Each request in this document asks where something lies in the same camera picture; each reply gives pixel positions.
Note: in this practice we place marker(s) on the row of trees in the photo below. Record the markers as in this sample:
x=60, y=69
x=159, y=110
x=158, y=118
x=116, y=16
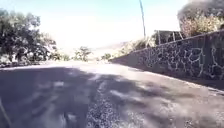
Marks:
x=23, y=41

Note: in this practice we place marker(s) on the thin pole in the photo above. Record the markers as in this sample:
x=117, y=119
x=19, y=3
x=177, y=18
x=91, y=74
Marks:
x=142, y=16

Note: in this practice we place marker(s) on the dark stone wall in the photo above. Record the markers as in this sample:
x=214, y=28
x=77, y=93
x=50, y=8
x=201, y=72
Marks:
x=180, y=58

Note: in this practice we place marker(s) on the grey asphalt road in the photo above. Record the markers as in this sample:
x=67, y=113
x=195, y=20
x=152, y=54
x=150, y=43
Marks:
x=110, y=96

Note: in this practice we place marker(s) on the fence on stone wall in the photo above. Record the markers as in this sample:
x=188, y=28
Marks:
x=166, y=36

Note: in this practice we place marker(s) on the trees behind stone wall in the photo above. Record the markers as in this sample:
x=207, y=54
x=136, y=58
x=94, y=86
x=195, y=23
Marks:
x=200, y=18

